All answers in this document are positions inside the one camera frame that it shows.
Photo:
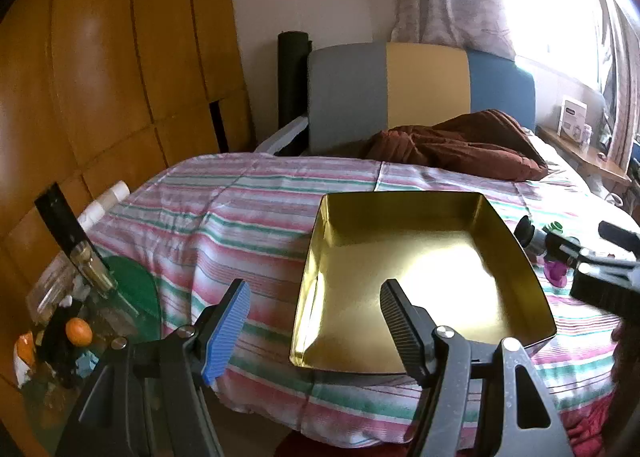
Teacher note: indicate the green glass side table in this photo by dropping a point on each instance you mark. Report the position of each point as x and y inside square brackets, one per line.
[135, 282]

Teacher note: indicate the purple plastic toy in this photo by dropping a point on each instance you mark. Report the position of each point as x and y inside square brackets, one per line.
[556, 273]

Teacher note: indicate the white plastic bottle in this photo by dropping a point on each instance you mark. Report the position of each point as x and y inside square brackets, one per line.
[92, 214]
[116, 193]

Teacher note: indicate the glass perfume bottle gold cap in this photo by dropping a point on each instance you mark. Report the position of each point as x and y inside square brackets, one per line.
[97, 272]

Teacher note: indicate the black flat bar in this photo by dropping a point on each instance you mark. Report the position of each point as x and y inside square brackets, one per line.
[60, 217]

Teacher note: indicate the bright window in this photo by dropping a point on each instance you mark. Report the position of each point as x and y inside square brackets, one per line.
[545, 2]

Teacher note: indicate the wooden window shelf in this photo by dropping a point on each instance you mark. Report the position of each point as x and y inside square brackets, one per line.
[590, 157]

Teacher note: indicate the black rolled mat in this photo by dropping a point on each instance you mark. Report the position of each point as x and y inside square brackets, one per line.
[292, 82]

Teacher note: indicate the red cloth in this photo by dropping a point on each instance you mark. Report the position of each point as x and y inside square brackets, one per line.
[592, 427]

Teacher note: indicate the grey yellow blue headboard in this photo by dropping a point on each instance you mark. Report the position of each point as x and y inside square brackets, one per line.
[425, 82]

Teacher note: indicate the orange fruit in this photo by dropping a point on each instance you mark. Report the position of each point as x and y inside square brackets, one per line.
[79, 331]

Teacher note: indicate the wooden wardrobe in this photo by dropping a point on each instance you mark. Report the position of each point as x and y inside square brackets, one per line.
[125, 62]

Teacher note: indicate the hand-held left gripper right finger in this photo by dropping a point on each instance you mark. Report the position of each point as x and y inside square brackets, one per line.
[402, 332]

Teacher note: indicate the striped pink green blanket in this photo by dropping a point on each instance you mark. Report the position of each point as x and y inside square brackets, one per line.
[225, 217]

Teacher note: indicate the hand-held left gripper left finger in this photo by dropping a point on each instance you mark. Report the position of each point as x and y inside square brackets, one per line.
[227, 332]

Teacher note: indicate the light blue small toy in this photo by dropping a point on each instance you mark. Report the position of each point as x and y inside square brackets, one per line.
[86, 361]

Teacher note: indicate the clear plastic container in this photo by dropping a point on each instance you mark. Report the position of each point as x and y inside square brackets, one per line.
[50, 287]

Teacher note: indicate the white cardboard box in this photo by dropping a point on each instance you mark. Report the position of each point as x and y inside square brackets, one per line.
[572, 117]

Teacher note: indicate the white bed frame rail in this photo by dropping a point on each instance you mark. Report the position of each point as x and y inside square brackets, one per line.
[285, 134]

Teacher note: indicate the white bed sheet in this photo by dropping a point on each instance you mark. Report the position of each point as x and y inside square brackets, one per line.
[570, 172]

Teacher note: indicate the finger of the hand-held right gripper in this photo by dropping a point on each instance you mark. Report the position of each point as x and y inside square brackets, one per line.
[567, 248]
[620, 236]

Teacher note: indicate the gold metal tray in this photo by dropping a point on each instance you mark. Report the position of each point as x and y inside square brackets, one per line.
[425, 257]

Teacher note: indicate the small clear bottle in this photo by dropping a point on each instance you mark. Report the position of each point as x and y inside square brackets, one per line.
[586, 136]

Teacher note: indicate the person's right forearm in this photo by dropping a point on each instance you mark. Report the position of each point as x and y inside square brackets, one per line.
[627, 367]

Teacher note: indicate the grey side curtain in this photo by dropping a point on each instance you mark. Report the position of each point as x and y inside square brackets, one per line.
[620, 87]

